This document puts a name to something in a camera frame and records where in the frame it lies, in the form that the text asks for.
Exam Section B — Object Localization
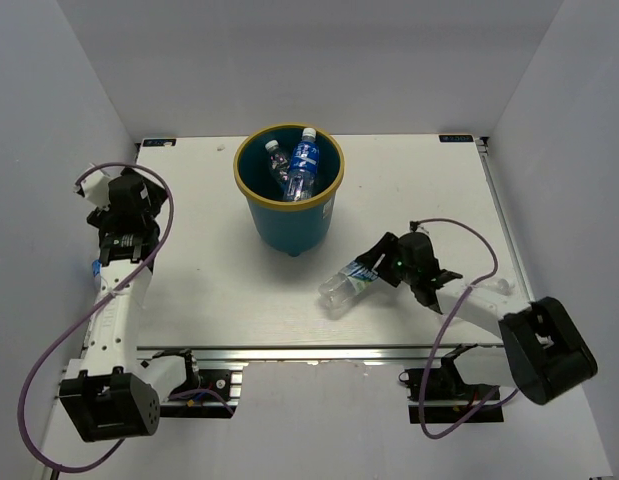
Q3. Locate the small bottle blue label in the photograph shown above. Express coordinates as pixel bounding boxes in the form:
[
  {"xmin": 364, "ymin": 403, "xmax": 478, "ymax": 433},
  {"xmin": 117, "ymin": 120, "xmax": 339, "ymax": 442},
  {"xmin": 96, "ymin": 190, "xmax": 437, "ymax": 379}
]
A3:
[{"xmin": 92, "ymin": 259, "xmax": 101, "ymax": 278}]

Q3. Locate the clear bottle green white label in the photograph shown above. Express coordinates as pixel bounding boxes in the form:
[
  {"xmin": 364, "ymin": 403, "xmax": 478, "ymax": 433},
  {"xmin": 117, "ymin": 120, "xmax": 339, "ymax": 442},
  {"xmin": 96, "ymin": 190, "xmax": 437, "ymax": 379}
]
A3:
[{"xmin": 318, "ymin": 260, "xmax": 378, "ymax": 318}]

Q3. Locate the clear bottle dark blue label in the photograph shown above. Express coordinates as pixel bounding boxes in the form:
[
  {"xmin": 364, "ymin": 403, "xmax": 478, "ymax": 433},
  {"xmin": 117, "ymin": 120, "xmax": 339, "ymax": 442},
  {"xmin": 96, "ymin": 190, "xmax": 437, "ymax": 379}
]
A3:
[{"xmin": 283, "ymin": 127, "xmax": 320, "ymax": 202}]

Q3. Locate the Aquafina clear water bottle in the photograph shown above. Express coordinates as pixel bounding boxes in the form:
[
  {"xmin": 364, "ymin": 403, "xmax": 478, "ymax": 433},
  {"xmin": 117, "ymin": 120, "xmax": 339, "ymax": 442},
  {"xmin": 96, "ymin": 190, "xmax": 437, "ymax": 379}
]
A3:
[{"xmin": 265, "ymin": 140, "xmax": 290, "ymax": 190}]

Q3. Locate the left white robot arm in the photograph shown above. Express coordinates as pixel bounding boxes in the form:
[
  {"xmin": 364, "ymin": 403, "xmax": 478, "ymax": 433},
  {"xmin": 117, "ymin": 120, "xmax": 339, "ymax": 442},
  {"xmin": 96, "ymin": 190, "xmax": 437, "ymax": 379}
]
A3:
[{"xmin": 59, "ymin": 167, "xmax": 201, "ymax": 442}]

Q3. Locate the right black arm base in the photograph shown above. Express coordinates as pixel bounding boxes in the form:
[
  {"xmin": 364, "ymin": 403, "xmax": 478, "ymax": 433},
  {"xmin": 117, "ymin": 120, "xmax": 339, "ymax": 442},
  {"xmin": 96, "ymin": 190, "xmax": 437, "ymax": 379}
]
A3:
[{"xmin": 397, "ymin": 343, "xmax": 509, "ymax": 426}]

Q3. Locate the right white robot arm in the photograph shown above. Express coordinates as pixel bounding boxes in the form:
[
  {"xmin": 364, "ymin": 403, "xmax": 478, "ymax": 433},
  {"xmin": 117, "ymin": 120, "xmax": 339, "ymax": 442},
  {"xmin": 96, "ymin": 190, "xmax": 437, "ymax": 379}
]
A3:
[{"xmin": 356, "ymin": 231, "xmax": 598, "ymax": 405}]

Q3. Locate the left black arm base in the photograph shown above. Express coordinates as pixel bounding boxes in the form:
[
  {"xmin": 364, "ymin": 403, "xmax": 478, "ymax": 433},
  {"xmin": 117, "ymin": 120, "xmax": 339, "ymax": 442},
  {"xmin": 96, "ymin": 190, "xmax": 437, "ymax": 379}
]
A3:
[{"xmin": 137, "ymin": 356, "xmax": 237, "ymax": 419}]

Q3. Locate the teal bin with yellow rim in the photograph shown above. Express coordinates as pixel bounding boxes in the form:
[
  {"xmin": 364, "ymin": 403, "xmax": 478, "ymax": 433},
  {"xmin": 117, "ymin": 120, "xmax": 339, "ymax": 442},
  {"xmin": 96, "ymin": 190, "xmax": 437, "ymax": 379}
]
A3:
[{"xmin": 233, "ymin": 123, "xmax": 345, "ymax": 256}]

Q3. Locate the left corner marker sticker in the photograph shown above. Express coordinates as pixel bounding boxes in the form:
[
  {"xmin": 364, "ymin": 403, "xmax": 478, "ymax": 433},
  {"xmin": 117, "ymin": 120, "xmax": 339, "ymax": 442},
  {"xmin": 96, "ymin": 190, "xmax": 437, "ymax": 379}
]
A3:
[{"xmin": 141, "ymin": 138, "xmax": 176, "ymax": 148}]

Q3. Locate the corner marker sticker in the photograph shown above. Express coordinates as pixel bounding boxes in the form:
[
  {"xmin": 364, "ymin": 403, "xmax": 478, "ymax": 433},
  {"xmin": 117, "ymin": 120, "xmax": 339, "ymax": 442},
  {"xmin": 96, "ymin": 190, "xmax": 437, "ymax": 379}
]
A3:
[
  {"xmin": 438, "ymin": 134, "xmax": 474, "ymax": 143},
  {"xmin": 141, "ymin": 138, "xmax": 176, "ymax": 148}
]

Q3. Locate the crushed clear unlabelled bottle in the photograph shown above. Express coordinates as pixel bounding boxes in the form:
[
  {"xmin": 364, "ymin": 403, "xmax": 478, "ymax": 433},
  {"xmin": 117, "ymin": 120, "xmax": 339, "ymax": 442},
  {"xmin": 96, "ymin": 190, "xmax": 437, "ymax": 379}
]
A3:
[{"xmin": 481, "ymin": 276, "xmax": 516, "ymax": 296}]

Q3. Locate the right corner marker sticker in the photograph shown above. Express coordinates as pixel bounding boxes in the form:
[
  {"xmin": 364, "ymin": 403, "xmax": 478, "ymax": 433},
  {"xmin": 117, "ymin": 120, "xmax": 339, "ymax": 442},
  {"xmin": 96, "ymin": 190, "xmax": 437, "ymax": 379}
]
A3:
[{"xmin": 438, "ymin": 134, "xmax": 474, "ymax": 143}]

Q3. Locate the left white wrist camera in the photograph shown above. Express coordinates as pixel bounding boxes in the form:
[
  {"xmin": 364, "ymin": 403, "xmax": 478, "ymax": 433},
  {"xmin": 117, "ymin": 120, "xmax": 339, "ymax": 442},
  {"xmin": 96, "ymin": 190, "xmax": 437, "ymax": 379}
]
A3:
[{"xmin": 73, "ymin": 169, "xmax": 112, "ymax": 209}]

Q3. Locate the aluminium front rail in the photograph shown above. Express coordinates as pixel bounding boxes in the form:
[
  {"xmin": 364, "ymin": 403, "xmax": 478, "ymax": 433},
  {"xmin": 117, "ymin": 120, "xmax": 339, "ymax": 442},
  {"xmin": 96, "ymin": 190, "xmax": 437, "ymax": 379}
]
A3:
[{"xmin": 186, "ymin": 344, "xmax": 510, "ymax": 369}]

